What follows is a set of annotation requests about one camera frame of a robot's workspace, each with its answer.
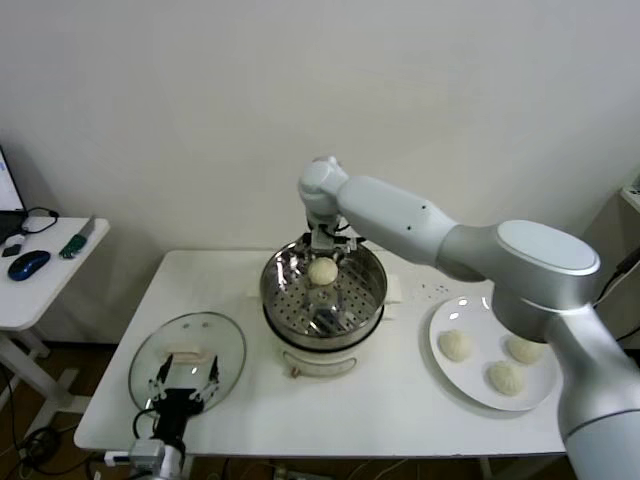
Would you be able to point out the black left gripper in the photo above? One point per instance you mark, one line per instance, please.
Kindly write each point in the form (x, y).
(172, 407)

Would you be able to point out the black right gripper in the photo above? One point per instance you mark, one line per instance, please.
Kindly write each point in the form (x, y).
(327, 253)

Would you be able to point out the white steamed baozi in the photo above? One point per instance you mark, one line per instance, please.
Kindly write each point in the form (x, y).
(455, 346)
(525, 349)
(506, 378)
(322, 271)

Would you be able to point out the round glass pot lid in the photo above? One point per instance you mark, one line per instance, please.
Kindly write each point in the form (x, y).
(220, 340)

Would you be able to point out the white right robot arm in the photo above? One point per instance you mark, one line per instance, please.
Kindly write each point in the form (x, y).
(400, 215)

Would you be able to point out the perforated steel steamer basket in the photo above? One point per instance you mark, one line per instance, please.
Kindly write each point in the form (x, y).
(295, 312)

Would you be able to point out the white electric cooking pot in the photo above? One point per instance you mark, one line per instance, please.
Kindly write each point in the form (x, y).
(320, 362)

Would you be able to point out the white side table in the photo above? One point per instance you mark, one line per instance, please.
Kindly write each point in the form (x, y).
(45, 300)
(632, 205)

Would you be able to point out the large white plate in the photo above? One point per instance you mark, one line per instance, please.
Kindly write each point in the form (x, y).
(460, 385)

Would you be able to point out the blue black computer mouse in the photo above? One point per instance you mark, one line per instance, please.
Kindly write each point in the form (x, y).
(29, 265)

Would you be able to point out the small black device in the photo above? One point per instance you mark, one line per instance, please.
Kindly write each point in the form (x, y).
(11, 250)

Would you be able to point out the small white adapter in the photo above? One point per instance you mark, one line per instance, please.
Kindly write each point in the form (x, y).
(17, 239)

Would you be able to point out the black laptop computer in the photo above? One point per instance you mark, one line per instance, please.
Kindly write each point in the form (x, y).
(7, 185)

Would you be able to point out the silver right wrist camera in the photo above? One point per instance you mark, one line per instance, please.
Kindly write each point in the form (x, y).
(322, 239)

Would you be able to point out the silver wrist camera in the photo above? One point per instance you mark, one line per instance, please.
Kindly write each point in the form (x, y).
(145, 452)
(322, 239)

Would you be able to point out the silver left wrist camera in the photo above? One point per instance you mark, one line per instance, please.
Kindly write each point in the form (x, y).
(145, 452)

